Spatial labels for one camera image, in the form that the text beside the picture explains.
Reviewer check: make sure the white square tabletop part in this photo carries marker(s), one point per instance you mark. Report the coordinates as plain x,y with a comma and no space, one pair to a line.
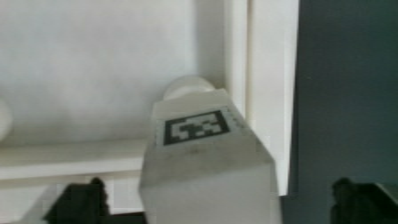
93,53

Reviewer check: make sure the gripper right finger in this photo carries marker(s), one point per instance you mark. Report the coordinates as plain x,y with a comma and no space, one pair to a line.
364,203

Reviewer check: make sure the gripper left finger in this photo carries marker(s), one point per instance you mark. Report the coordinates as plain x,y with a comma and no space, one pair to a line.
80,205

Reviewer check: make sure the white leg assembled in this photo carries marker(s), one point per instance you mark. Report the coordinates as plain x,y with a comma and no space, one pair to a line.
208,180

